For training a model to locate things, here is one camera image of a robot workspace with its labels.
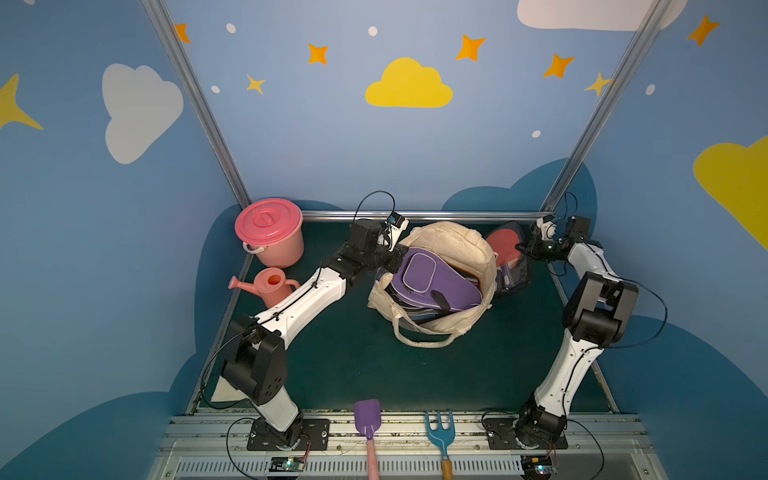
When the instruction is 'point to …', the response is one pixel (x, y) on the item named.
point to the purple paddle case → (419, 272)
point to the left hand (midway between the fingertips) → (412, 246)
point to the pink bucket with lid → (272, 228)
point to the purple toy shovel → (367, 417)
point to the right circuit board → (536, 466)
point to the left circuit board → (286, 464)
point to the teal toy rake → (443, 437)
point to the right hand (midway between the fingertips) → (525, 244)
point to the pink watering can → (270, 284)
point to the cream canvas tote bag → (457, 239)
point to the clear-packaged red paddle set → (512, 268)
